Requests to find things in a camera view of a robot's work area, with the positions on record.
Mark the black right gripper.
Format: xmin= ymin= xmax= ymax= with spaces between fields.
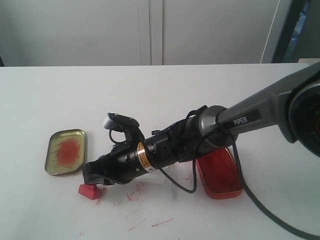
xmin=82 ymin=142 xmax=147 ymax=186

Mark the red stamp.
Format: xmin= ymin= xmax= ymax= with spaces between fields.
xmin=78 ymin=184 xmax=103 ymax=200

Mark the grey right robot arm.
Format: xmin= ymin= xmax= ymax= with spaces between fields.
xmin=82 ymin=63 xmax=320 ymax=186

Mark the red rectangular tin tray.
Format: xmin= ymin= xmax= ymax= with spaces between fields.
xmin=196 ymin=148 xmax=243 ymax=200

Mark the gold tin lid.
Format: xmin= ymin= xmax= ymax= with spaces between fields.
xmin=44 ymin=129 xmax=86 ymax=175

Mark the white paper sheet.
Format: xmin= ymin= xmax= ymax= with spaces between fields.
xmin=149 ymin=165 xmax=178 ymax=187

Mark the neighbouring beige table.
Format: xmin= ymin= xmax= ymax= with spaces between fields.
xmin=298 ymin=58 xmax=320 ymax=66

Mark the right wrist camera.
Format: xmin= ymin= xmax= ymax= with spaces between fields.
xmin=103 ymin=112 xmax=145 ymax=145

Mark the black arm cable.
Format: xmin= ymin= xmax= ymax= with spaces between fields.
xmin=159 ymin=106 xmax=320 ymax=240

